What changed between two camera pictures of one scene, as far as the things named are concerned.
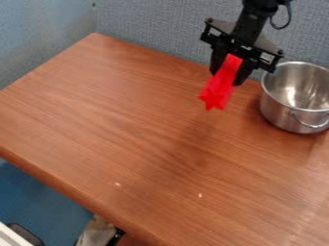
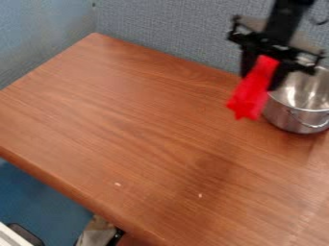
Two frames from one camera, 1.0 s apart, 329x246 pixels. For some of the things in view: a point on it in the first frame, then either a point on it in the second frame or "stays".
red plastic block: x=218 y=86 to x=247 y=100
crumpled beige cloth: x=97 y=233 stays
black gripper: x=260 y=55 to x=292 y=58
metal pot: x=294 y=97 stays
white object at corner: x=10 y=237 stays
